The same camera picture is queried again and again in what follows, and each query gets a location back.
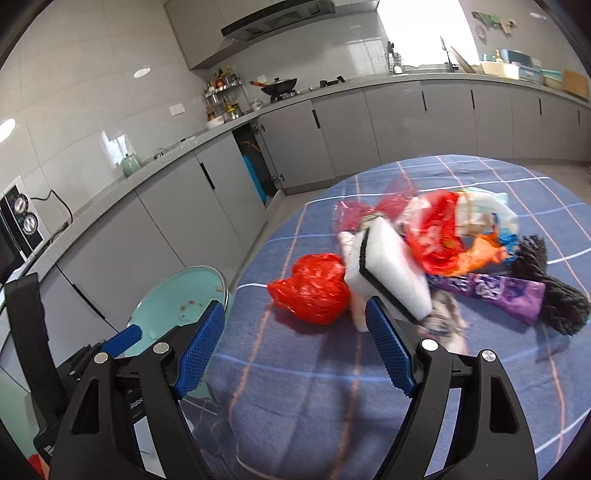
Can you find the leaning metal tray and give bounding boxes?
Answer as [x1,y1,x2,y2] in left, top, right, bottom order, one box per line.
[450,46,481,75]

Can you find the cardboard box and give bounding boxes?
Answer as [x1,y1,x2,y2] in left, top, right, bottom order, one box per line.
[562,70,589,100]

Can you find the white sponge with black pad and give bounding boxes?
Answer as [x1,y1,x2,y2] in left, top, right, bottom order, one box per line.
[344,217,433,324]

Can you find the window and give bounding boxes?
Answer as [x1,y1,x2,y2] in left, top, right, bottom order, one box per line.
[379,0,481,65]

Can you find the light green plate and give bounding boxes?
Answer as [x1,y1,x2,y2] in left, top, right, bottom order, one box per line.
[127,265,230,402]

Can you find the red cellophane wrapper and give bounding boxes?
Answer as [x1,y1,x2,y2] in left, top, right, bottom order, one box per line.
[335,178,419,236]

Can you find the red mesh net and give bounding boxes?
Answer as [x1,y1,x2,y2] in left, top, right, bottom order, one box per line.
[267,253,350,325]

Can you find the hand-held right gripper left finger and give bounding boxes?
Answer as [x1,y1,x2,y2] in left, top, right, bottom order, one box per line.
[48,299,227,480]

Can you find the black mesh net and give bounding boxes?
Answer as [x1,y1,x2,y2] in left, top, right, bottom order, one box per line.
[510,234,591,337]

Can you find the blue plaid tablecloth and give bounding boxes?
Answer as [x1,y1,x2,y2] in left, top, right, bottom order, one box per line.
[203,154,591,480]

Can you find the black range hood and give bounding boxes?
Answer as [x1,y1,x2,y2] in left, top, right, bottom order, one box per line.
[221,0,335,44]

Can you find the black power cable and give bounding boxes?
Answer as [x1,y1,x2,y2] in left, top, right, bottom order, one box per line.
[30,189,75,241]

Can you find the red plastic bag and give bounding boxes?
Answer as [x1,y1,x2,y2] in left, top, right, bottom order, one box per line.
[399,191,476,278]

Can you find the blue plastic wrapper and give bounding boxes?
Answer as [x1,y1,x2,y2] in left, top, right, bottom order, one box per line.
[496,231,520,261]

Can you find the grey kitchen base cabinets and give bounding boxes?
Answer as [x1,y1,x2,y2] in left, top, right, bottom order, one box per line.
[0,76,591,393]

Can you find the metal dish rack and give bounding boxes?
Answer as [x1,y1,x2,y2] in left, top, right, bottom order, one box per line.
[385,41,404,75]

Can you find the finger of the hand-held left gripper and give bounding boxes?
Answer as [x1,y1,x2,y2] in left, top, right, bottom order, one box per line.
[55,324,142,385]

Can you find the purple plastic wrapper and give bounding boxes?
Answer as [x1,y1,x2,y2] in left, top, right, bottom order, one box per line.
[427,271,546,324]

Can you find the white plastic basin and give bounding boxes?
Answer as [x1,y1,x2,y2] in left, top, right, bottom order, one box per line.
[480,61,520,79]

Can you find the black wok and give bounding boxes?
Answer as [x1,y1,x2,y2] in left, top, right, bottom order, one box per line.
[250,78,298,97]

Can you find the metal spice rack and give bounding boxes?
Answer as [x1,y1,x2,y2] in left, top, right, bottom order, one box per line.
[203,69,245,125]

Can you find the grey upper cabinet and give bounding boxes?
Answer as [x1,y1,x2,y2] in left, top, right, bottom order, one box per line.
[165,0,241,70]

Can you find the blue storage box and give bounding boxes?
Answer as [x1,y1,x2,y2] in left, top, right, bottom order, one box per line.
[501,49,543,81]

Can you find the orange plastic wrapper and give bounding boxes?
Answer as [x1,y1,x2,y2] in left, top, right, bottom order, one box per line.
[450,233,509,278]

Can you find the blue gas cylinder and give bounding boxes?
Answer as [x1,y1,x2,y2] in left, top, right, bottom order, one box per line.
[242,157,269,204]

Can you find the clear plastic bag with paper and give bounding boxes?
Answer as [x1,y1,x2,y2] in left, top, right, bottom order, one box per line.
[455,187,520,238]

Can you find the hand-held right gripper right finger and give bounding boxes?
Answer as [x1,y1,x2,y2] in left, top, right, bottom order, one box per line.
[365,295,539,480]

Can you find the grey crumpled wrapper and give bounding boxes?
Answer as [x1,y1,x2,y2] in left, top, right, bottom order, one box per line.
[416,291,472,342]

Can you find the gas stove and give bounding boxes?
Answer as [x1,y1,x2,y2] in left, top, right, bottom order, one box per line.
[268,75,347,103]

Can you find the black toaster oven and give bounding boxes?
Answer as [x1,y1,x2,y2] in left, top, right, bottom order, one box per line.
[0,174,51,278]

